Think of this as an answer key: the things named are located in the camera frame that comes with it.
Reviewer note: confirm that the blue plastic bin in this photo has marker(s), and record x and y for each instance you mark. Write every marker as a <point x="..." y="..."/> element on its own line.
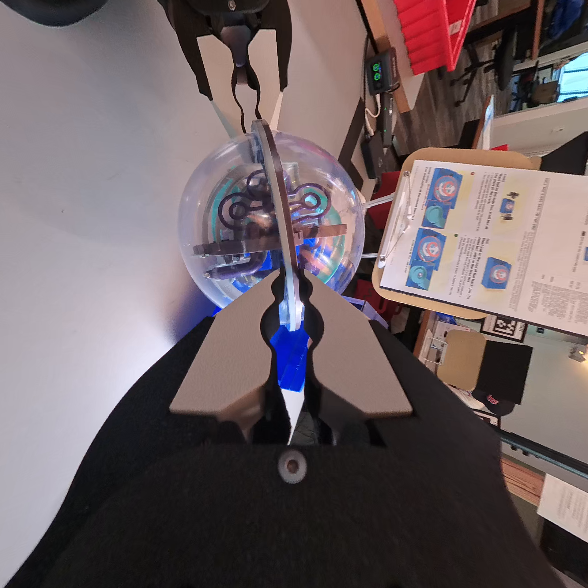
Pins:
<point x="294" y="363"/>

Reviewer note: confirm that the black box with green lights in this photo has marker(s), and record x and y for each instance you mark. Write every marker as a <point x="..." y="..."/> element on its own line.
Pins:
<point x="381" y="73"/>

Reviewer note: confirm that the small beige board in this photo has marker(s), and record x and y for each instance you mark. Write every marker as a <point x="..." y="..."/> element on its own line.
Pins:
<point x="464" y="358"/>

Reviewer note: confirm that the printed instruction sheet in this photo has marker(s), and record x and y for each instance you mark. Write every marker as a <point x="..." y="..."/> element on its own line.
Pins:
<point x="505" y="229"/>

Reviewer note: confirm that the small framed marker sign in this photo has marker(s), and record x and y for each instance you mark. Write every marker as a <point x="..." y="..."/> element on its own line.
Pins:
<point x="503" y="327"/>

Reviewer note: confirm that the clear maze ball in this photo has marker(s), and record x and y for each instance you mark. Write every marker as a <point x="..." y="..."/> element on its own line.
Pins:
<point x="216" y="174"/>

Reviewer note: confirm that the white paper notice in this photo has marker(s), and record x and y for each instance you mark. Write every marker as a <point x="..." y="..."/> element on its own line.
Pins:
<point x="562" y="507"/>

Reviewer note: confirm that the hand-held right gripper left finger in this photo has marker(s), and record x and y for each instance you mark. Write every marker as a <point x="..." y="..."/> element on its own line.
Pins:
<point x="225" y="367"/>

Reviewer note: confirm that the dark baseball cap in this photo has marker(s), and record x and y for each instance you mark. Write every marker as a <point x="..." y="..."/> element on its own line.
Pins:
<point x="491" y="399"/>

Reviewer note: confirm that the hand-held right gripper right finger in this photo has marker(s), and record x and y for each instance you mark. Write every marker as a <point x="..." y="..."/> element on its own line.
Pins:
<point x="358" y="367"/>

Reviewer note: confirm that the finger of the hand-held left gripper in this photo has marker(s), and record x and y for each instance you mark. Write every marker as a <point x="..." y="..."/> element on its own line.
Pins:
<point x="218" y="82"/>
<point x="266" y="78"/>

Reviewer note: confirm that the red plastic bin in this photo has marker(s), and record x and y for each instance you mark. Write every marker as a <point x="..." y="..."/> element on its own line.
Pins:
<point x="432" y="32"/>

